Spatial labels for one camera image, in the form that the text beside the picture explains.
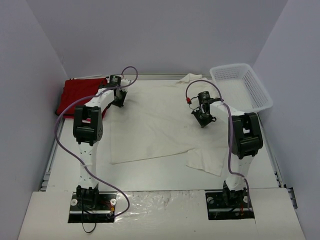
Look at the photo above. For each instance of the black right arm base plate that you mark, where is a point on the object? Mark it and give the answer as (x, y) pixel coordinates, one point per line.
(219, 210)

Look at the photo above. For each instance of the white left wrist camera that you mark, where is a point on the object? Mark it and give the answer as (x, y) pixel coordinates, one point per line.
(125, 83)

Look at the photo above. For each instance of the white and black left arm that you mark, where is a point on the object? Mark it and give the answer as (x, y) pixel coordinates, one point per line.
(88, 131)

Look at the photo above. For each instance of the white plastic basket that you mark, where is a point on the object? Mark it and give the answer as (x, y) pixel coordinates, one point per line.
(241, 88)

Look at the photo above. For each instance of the white t-shirt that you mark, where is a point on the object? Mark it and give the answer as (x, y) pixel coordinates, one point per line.
(156, 122)

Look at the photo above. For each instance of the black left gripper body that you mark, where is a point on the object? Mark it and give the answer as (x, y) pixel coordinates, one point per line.
(119, 99)

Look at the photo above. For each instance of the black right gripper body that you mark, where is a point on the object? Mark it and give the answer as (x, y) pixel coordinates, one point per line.
(203, 118)

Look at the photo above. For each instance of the white foam board front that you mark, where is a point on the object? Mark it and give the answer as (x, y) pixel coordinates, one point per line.
(164, 215)

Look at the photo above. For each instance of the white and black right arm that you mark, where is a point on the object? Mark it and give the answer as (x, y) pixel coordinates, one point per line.
(244, 141)

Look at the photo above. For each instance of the dark red folded t-shirt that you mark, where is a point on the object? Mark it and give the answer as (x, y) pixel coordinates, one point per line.
(75, 89)

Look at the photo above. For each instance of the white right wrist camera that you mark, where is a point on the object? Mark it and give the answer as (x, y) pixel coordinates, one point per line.
(192, 102)

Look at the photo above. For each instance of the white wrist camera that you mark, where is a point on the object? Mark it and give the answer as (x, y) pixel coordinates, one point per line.
(125, 83)
(192, 102)

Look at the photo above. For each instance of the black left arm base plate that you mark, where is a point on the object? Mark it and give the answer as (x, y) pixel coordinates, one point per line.
(82, 210)

